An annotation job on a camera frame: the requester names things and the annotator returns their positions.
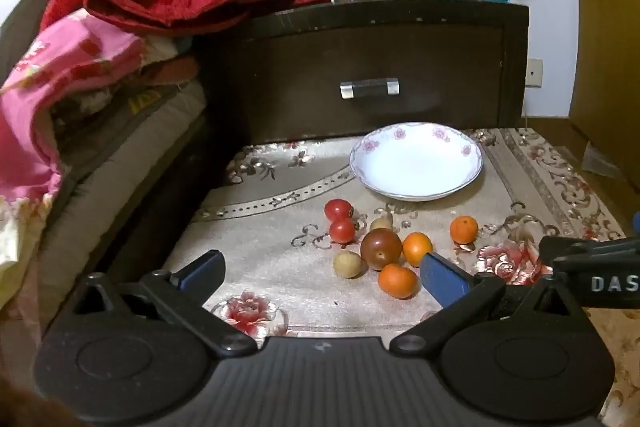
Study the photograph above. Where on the dark purple tomato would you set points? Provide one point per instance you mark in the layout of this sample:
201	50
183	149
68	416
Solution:
381	248

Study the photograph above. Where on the small orange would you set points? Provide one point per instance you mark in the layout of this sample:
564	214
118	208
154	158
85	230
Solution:
463	229
397	281
417	249

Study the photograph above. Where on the tan longan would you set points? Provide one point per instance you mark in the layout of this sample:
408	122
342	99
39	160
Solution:
381	223
347	265

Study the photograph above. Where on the white wall socket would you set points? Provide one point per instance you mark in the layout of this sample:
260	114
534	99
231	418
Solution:
534	73

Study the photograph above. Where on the wooden cabinet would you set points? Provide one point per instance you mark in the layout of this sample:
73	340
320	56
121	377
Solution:
610	57

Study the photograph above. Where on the folded reddish cloth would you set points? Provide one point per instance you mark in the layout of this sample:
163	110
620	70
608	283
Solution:
172	72

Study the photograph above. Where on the pink floral blanket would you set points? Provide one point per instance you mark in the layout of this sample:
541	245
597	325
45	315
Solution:
60	57

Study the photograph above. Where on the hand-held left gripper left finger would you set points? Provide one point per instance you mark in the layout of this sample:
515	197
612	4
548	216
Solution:
202	269

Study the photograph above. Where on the red cherry tomato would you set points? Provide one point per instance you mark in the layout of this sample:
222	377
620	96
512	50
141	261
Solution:
338	209
342	230

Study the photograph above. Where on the dark wooden bed frame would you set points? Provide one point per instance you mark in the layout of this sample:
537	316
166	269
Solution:
150	207

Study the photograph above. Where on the dark wooden nightstand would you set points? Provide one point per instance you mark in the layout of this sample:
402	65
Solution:
300	72

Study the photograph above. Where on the white floral plate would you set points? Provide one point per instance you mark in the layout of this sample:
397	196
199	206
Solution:
415	162

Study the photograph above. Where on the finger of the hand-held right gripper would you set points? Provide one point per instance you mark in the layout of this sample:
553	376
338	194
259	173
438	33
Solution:
575	249

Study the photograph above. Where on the beige floral mat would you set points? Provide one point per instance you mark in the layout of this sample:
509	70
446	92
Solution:
280	227

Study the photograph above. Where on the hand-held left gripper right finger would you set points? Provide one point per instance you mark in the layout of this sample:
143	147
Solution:
442	279

